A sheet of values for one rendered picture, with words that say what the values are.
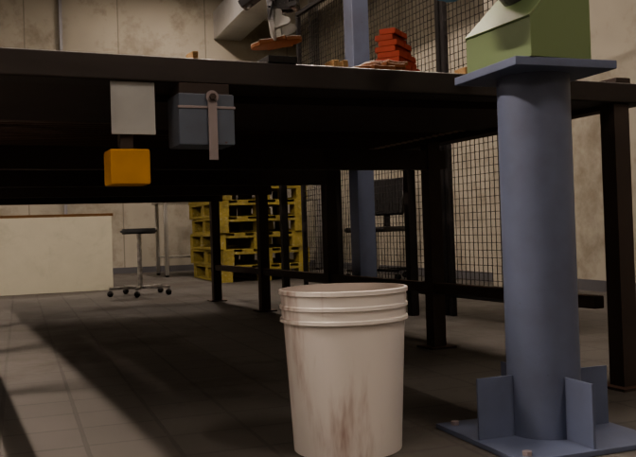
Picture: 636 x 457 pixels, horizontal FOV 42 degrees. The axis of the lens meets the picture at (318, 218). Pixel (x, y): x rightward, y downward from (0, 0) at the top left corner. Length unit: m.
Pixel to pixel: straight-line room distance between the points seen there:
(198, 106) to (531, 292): 0.87
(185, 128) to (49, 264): 6.20
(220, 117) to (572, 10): 0.83
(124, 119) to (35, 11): 9.92
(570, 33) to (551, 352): 0.72
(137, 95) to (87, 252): 6.20
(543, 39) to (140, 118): 0.92
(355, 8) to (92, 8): 7.74
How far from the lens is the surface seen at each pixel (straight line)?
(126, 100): 1.94
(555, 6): 1.97
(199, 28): 12.05
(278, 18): 2.30
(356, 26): 4.45
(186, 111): 1.94
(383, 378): 1.86
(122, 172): 1.89
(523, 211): 1.96
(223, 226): 8.43
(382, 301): 1.83
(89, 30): 11.81
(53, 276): 8.09
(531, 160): 1.96
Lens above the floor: 0.51
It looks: 1 degrees up
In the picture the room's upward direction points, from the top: 2 degrees counter-clockwise
